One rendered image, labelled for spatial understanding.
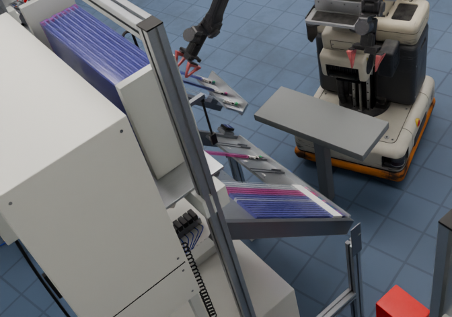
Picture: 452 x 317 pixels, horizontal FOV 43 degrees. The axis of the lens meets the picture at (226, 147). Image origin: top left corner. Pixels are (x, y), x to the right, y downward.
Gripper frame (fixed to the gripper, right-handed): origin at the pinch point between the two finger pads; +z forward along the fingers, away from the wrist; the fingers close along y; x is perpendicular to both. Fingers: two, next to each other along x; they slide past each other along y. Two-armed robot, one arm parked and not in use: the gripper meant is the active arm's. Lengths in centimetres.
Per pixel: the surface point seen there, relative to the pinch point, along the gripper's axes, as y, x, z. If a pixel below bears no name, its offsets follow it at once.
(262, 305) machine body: 99, 5, 45
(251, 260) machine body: 80, 11, 40
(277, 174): 62, 20, 10
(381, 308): 132, 12, 15
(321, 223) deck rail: 98, 9, 7
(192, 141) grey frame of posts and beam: 106, -69, -15
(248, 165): 56, 8, 12
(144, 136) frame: 93, -72, -8
